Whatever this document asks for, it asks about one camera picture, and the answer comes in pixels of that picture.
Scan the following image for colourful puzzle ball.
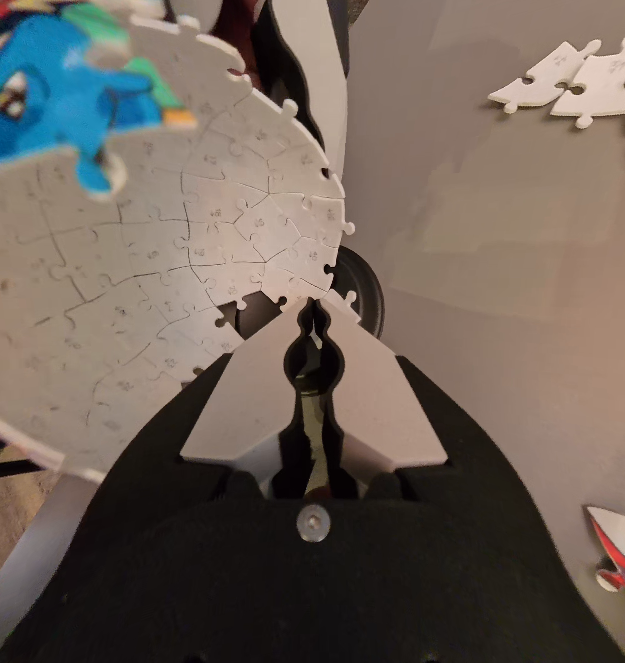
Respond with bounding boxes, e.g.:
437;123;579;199
0;0;357;482

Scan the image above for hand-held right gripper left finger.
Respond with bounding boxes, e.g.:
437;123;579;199
179;299;314;498

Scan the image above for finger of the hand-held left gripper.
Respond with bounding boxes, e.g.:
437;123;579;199
254;0;352;181

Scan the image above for black ball stand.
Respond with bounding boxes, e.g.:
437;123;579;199
235;246;385;343

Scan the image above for loose white puzzle pieces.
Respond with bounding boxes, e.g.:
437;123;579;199
488;32;625;148

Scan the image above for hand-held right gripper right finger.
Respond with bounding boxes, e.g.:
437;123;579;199
314;299;449;498

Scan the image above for black red puzzle piece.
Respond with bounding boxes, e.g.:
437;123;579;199
584;505;625;617

